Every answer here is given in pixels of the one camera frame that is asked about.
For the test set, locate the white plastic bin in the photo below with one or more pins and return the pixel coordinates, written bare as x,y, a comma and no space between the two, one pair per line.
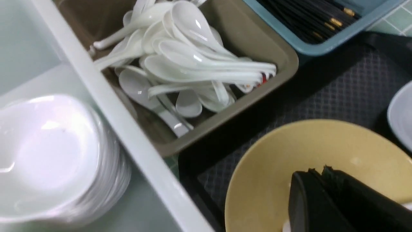
41,55

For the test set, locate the blue chopstick bin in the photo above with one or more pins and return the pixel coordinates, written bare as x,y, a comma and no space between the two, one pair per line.
370,11

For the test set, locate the white dish stack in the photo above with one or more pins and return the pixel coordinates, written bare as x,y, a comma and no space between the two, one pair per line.
60,163

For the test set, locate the white soup spoon top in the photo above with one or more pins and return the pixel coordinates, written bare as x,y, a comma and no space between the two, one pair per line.
192,23

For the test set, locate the white square dish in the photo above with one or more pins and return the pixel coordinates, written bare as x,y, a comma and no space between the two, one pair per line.
399,115

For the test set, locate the white soup spoon pile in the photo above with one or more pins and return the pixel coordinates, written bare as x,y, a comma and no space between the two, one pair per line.
170,74

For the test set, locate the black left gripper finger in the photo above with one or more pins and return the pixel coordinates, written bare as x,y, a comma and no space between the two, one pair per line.
334,201

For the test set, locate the brown spoon bin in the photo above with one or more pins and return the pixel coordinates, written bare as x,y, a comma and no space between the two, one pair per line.
243,32

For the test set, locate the black serving tray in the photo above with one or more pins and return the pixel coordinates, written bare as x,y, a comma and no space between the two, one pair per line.
353,83

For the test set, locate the black chopsticks bundle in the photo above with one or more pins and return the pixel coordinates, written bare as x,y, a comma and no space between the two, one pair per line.
313,21

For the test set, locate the yellow noodle bowl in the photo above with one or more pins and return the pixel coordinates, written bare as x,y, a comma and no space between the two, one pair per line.
258,193

